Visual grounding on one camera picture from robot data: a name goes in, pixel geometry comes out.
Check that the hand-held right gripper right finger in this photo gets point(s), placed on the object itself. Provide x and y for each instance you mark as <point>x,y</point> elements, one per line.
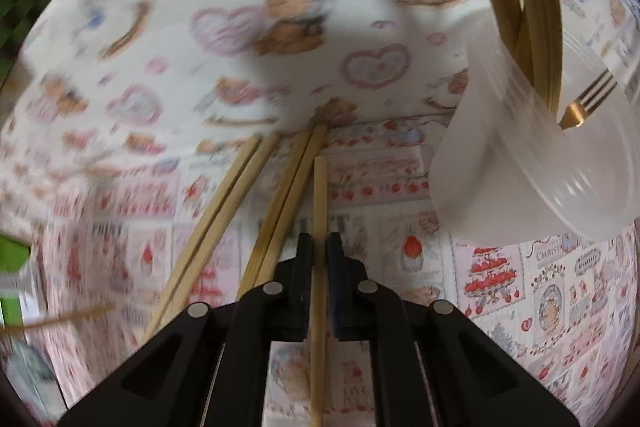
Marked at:
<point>336,307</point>

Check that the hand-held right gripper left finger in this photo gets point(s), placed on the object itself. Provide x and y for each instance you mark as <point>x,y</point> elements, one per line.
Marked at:
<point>302,299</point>

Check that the single wooden chopstick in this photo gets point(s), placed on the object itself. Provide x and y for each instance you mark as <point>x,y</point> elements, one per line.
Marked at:
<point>318,207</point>
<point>292,207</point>
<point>227,209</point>
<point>276,207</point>
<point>60,319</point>
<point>212,214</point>

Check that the translucent plastic cup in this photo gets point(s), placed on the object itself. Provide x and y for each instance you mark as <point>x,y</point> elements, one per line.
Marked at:
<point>500,177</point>

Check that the golden metal fork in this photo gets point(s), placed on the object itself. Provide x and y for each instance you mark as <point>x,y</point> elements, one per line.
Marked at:
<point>575,114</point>

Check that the green plastic bag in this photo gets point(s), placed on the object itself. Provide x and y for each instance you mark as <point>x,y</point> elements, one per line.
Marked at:
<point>12,277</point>

